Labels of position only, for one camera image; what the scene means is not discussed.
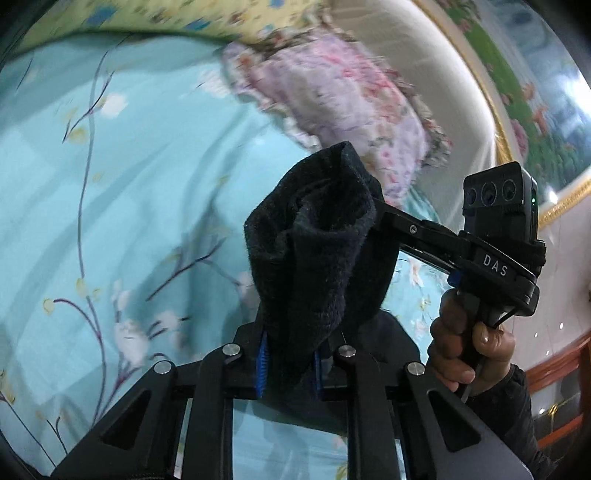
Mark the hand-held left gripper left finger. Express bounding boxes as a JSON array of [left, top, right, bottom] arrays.
[[51, 335, 271, 480]]

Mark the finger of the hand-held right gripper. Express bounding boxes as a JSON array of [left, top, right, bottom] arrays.
[[397, 244, 456, 278], [373, 196, 463, 265]]

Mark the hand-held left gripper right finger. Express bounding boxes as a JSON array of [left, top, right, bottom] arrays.
[[313, 344, 533, 480]]

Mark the black fuzzy sock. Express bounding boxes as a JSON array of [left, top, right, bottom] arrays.
[[244, 141, 428, 437]]

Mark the person's right forearm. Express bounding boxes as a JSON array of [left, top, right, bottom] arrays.
[[462, 364, 561, 480]]

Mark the person's right hand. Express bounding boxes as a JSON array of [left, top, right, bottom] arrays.
[[427, 291, 516, 398]]

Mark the red wooden furniture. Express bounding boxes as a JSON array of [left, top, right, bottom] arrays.
[[526, 337, 591, 453]]

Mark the pink floral pillow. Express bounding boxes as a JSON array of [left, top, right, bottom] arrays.
[[222, 34, 451, 206]]

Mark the white padded headboard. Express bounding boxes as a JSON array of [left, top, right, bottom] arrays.
[[332, 0, 513, 195]]

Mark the gold framed landscape painting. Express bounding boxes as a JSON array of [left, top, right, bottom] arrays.
[[416, 0, 591, 227]]

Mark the blue floral bedsheet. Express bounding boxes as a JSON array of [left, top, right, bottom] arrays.
[[0, 34, 455, 480]]

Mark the yellow floral pillow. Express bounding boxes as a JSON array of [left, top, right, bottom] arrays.
[[18, 0, 333, 44]]

